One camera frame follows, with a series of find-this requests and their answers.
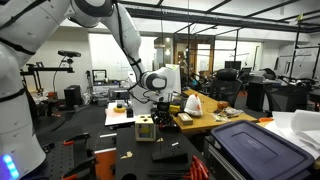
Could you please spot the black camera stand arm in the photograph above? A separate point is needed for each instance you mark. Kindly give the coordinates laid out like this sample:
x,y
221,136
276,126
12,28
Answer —
x,y
46,70

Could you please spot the beige cardboard scrap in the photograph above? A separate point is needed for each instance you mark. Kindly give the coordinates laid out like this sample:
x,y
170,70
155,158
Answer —
x,y
160,140

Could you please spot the grey equipment unit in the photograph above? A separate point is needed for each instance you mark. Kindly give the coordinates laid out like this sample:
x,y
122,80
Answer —
x,y
118,94

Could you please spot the dark blue bin lid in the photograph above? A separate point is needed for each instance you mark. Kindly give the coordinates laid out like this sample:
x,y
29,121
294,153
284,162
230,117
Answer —
x,y
260,150

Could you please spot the small rectangular box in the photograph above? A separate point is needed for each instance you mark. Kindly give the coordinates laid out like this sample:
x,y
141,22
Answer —
x,y
185,119

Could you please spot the white flat board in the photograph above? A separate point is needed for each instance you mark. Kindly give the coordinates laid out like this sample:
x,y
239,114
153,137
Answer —
x,y
115,118

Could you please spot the black joystick device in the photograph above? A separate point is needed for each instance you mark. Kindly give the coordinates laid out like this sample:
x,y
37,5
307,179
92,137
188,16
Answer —
x,y
130,112

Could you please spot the clear plastic bag clutter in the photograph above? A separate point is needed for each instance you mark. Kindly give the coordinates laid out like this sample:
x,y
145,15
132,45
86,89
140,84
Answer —
x,y
230,114

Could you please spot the white paper sheets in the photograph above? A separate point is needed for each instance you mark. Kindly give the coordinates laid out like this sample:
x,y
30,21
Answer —
x,y
296,130

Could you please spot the wooden shape sorter box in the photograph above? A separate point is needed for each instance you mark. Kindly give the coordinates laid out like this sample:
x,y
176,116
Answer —
x,y
145,128

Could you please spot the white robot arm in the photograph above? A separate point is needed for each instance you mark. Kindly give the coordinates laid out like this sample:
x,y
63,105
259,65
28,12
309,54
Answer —
x,y
20,50

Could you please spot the black 3D printer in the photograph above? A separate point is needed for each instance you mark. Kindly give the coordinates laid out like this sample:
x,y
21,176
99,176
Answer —
x,y
99,76

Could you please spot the black optical breadboard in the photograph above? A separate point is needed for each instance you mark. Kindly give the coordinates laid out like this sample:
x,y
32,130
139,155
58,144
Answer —
x,y
56,160

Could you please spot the black speaker box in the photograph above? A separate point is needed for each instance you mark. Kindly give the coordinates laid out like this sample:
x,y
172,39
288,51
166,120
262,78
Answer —
x,y
72,96

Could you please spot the grey metal rack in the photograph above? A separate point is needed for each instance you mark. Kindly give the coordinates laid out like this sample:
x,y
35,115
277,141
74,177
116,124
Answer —
x,y
216,156

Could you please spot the yellow tape roll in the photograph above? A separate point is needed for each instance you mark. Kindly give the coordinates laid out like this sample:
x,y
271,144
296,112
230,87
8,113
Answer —
x,y
119,109

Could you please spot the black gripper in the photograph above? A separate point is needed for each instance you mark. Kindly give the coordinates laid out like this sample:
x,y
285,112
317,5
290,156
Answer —
x,y
162,111

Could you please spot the large white monitor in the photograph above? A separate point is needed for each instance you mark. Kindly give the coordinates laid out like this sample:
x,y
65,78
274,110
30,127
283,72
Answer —
x,y
176,78

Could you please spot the black metal cage frame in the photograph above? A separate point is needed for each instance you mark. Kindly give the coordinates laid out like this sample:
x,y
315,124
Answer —
x,y
213,20

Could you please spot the white dome shaped object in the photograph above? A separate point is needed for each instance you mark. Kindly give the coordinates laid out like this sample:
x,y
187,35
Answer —
x,y
193,105

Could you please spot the brown round object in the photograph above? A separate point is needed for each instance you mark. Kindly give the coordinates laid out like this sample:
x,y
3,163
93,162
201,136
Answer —
x,y
222,105

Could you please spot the wooden desk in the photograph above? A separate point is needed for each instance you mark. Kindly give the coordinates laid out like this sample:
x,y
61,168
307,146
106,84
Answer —
x,y
206,120

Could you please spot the black wedge hex key stand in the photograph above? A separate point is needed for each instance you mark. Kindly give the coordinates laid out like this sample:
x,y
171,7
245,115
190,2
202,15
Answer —
x,y
170,156

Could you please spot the black office chair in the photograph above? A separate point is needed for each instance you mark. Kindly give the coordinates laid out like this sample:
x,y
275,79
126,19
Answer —
x,y
286,98
225,86

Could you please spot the black cabinet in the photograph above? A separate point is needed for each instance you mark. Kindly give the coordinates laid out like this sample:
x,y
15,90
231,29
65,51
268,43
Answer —
x,y
258,95

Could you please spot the black monitor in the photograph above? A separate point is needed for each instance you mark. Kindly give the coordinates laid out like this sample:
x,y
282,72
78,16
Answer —
x,y
232,65

